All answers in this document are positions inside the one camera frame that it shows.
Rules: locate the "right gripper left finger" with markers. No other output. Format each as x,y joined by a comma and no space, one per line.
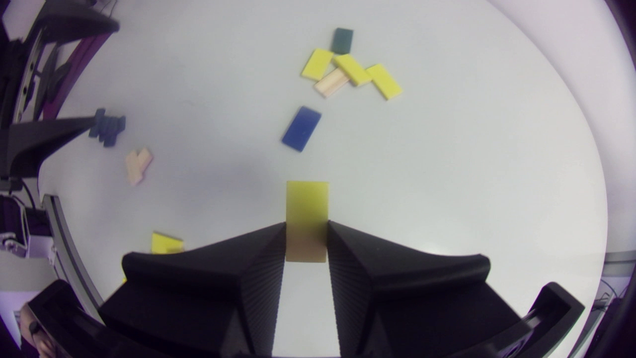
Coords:
198,298

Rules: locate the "green wooden block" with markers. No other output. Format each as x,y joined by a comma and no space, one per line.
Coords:
342,41

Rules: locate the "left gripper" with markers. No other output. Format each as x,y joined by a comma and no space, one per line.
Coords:
30,74

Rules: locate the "yellow wooden block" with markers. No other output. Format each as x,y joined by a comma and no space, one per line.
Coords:
352,69
316,64
307,209
383,81

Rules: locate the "natural wooden block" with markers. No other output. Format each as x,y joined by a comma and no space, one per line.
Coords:
328,85

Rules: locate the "pile of yellow wooden blocks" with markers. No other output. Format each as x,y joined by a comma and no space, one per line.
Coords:
164,243

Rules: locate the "pile of blue wooden blocks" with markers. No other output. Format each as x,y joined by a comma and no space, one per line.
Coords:
107,128

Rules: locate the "blue wooden block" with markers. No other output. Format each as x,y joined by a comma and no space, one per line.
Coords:
301,129

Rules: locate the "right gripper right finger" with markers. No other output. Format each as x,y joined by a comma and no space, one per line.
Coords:
407,303

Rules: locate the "pile of natural wooden blocks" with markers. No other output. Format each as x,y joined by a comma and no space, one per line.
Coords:
137,165

